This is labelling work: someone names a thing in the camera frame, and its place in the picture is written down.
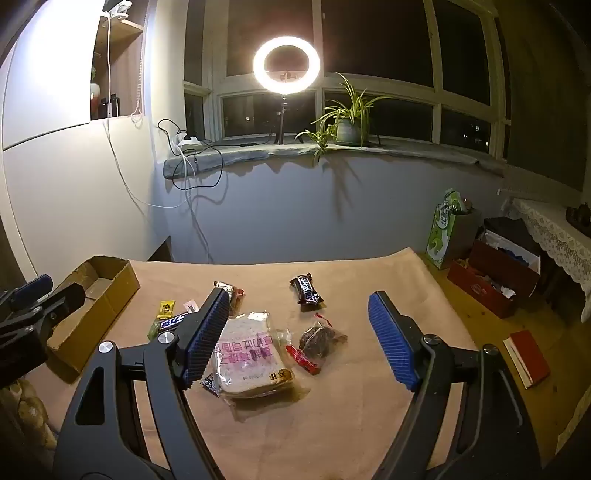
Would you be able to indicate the white lace tablecloth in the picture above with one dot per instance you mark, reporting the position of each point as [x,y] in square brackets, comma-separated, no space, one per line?
[554,235]

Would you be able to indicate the red cardboard box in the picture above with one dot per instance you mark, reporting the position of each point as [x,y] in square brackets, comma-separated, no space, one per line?
[480,288]

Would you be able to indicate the clear bag of dark snack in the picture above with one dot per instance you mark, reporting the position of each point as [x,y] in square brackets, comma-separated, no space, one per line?
[318,341]

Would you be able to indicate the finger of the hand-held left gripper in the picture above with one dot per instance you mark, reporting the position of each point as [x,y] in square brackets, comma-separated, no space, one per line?
[32,286]
[60,300]

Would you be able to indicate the white window frame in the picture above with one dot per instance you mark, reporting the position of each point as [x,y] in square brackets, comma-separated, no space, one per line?
[212,69]

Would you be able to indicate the small blue white packet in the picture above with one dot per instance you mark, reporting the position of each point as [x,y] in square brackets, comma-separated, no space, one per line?
[210,384]

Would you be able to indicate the black light tripod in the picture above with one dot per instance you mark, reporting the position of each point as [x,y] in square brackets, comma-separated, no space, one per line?
[280,115]

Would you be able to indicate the white power strip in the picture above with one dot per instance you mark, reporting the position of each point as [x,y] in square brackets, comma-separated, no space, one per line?
[189,142]

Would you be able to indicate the potted spider plant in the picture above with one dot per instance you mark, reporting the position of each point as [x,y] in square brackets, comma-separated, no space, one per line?
[346,129]

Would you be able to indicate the dark brown storage box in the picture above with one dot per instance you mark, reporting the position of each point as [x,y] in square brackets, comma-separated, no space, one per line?
[508,270]

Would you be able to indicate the brown red snack packet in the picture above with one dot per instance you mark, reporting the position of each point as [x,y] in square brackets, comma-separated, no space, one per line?
[235,295]

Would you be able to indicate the wooden wall shelf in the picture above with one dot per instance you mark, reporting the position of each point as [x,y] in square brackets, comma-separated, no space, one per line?
[131,69]

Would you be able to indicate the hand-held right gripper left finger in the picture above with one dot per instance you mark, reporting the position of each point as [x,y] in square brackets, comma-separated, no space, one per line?
[205,337]

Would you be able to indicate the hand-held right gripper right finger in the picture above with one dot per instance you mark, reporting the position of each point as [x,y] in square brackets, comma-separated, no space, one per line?
[395,341]

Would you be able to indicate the yellow candy packet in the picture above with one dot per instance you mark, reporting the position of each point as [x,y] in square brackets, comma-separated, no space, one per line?
[166,308]

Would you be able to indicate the dark chocolate bar packet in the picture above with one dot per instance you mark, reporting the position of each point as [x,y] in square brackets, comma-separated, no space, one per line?
[305,290]

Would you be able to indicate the brown table cloth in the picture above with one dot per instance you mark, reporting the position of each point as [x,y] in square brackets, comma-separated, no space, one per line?
[369,272]

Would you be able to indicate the small pink packet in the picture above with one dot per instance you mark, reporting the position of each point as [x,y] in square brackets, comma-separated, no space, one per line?
[190,306]

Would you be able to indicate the red candy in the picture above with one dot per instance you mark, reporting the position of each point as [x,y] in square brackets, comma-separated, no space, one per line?
[302,360]

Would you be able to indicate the green paper bag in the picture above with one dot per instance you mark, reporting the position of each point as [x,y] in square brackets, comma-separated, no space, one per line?
[438,235]

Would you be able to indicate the sliced bread packet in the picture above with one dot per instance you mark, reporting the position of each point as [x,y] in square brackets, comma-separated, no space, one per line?
[249,360]

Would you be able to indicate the snickers bar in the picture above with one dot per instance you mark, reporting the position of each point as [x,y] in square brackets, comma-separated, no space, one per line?
[173,321]

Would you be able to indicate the red notebook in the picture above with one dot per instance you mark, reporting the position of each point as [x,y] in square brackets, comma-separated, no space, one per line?
[528,357]

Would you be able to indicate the grey window sill cloth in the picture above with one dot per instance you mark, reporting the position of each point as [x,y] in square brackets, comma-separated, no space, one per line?
[277,152]

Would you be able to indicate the small green packet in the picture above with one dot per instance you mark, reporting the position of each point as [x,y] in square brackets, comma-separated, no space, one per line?
[152,330]

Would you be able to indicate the yellow patterned cloth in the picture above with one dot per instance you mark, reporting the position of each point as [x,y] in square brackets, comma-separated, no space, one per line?
[23,415]

